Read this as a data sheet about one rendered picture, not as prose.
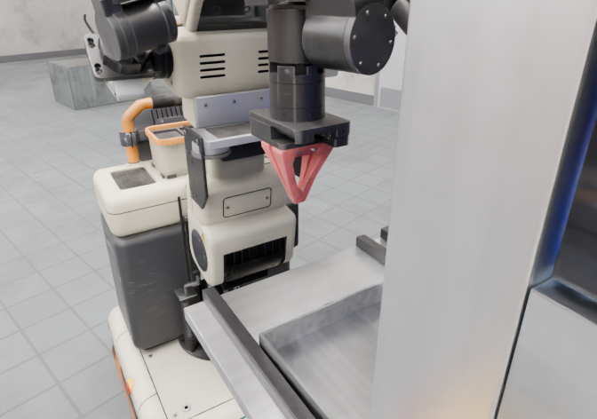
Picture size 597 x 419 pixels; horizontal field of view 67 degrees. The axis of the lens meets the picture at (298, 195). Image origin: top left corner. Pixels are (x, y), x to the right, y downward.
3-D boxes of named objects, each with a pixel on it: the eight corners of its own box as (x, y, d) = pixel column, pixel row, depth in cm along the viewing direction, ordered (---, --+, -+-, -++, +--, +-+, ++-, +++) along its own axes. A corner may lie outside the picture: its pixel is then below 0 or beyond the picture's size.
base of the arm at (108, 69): (150, 35, 87) (83, 39, 81) (155, 9, 80) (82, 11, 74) (162, 75, 86) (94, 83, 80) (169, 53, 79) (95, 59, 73)
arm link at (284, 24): (299, -4, 47) (253, -4, 43) (348, -4, 42) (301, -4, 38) (299, 65, 49) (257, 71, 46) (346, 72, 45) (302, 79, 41)
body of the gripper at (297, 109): (297, 150, 43) (296, 69, 40) (248, 126, 51) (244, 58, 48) (352, 138, 46) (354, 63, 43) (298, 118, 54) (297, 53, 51)
